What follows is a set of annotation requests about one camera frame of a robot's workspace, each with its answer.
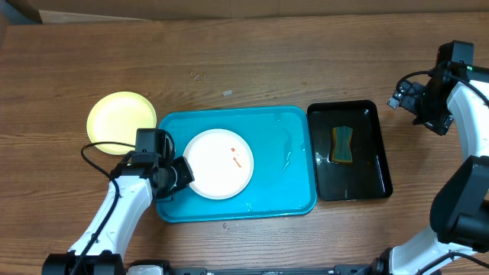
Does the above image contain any white plate with stain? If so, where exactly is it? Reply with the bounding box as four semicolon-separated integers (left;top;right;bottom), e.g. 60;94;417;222
183;128;254;200

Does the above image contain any yellow plate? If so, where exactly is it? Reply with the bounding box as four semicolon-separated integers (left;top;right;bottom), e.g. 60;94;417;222
86;92;157;155

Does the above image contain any green yellow sponge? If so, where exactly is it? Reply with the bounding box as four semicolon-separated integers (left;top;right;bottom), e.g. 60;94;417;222
330;126;353;164

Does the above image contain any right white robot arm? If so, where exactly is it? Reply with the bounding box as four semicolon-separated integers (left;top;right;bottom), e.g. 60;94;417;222
360;79;488;274

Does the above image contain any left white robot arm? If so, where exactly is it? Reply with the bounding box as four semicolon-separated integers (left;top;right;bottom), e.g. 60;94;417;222
41;152;193;274

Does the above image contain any black water tray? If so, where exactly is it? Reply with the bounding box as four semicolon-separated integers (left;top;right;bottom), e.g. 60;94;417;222
306;100;393;201

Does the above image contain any teal plastic tray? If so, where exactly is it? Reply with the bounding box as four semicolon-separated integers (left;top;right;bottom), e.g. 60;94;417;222
156;106;317;223

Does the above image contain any brown cardboard panel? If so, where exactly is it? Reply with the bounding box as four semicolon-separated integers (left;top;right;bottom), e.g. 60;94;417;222
7;0;489;24

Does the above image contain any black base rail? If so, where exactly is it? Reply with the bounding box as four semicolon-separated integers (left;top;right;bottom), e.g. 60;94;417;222
125;259;379;275

